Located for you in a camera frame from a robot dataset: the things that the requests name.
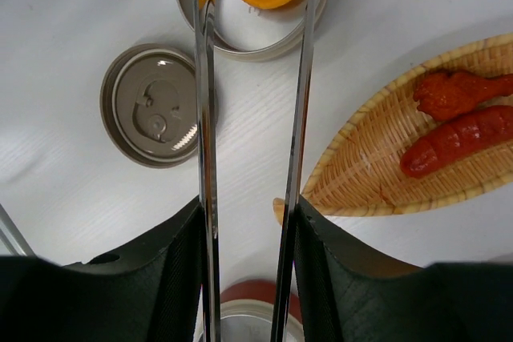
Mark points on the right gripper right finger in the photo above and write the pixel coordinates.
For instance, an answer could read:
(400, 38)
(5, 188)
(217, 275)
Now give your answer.
(349, 291)

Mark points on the red sausage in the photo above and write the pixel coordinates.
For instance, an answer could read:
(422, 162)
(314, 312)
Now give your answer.
(458, 139)

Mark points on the red fried chicken drumstick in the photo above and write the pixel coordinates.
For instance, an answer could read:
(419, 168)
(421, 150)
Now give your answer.
(444, 95)

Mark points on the woven bamboo boat basket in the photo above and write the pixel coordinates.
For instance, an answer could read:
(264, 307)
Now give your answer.
(359, 172)

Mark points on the red steel lunch container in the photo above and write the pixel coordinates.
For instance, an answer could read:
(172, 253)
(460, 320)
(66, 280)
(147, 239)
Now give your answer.
(246, 313)

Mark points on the brown steel lunch container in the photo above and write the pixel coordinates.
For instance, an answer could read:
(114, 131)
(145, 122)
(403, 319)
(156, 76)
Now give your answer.
(245, 33)

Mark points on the brown round lid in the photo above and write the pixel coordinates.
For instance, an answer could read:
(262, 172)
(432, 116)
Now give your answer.
(148, 105)

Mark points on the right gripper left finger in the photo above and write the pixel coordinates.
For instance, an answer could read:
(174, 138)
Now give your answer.
(145, 290)

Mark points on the steel kitchen tongs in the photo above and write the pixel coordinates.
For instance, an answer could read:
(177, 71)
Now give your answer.
(204, 27)

